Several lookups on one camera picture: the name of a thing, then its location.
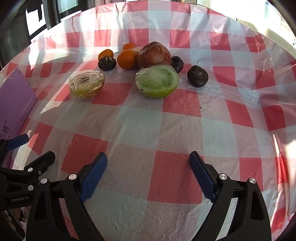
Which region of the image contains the plastic-wrapped green fruit half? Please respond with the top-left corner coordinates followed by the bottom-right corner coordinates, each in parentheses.
top-left (135, 62), bottom-right (181, 99)

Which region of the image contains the purple cardboard box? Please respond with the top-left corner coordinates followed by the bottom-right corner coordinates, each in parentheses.
top-left (0, 65), bottom-right (38, 149)

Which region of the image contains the dark water chestnut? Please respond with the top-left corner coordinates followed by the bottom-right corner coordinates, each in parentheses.
top-left (187, 65), bottom-right (209, 88)
top-left (98, 56), bottom-right (117, 71)
top-left (171, 56), bottom-right (185, 74)

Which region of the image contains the large orange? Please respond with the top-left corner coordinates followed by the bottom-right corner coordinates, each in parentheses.
top-left (117, 49), bottom-right (139, 70)

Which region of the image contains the red white checkered tablecloth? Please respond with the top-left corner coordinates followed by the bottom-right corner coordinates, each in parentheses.
top-left (0, 0), bottom-right (296, 241)

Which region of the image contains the plastic-wrapped apple half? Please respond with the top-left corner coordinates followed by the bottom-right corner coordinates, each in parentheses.
top-left (68, 71), bottom-right (105, 100)

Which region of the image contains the dark window frame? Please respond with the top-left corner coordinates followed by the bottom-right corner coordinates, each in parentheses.
top-left (0, 0), bottom-right (104, 69)

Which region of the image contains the person's left hand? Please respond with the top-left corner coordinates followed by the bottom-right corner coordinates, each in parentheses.
top-left (5, 207), bottom-right (26, 232)

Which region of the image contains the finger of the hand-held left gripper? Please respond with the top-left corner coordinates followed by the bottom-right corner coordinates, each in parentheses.
top-left (0, 134), bottom-right (30, 161)
top-left (22, 151), bottom-right (56, 181)

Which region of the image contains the reddish brown round fruit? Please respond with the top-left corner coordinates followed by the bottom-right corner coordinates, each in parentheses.
top-left (136, 41), bottom-right (173, 69)

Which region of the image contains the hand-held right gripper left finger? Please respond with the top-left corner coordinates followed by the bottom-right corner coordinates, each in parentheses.
top-left (25, 152), bottom-right (108, 241)

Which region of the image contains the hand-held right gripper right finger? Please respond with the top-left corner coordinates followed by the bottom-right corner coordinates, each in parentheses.
top-left (189, 151), bottom-right (272, 241)

